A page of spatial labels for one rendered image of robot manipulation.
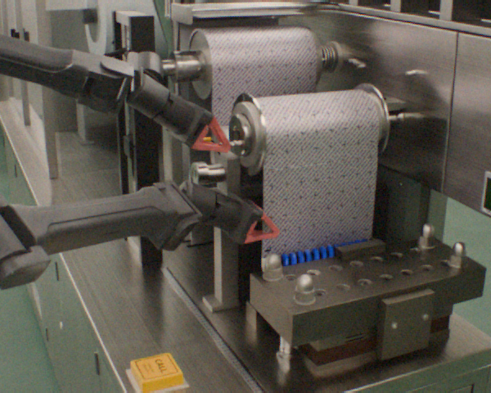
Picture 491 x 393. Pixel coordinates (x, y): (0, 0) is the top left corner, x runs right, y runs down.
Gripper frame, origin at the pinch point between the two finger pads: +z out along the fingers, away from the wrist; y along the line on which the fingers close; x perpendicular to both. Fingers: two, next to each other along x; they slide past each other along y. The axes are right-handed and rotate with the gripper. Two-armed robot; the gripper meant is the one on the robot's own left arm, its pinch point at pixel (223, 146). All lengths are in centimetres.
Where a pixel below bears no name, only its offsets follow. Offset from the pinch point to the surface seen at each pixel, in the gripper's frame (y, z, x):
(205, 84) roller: -21.1, -0.4, 8.9
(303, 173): 7.4, 12.5, 3.5
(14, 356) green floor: -148, 46, -116
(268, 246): 7.0, 14.8, -10.8
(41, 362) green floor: -140, 54, -110
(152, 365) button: 15.6, 2.5, -36.7
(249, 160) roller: 3.7, 3.9, 0.2
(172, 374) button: 19.2, 4.3, -35.5
